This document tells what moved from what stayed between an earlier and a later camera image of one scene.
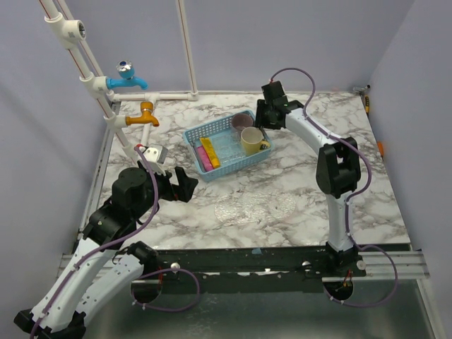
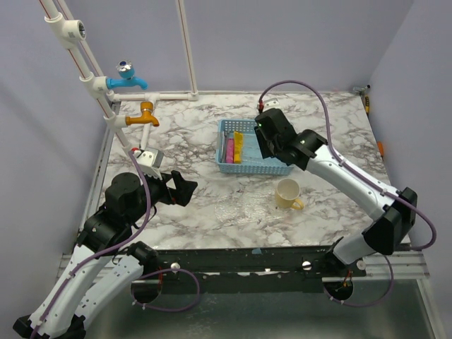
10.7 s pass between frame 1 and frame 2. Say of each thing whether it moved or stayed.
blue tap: stayed
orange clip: stayed
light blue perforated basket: moved
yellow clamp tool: stayed
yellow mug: moved
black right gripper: moved
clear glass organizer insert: moved
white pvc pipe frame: stayed
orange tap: stayed
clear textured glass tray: stayed
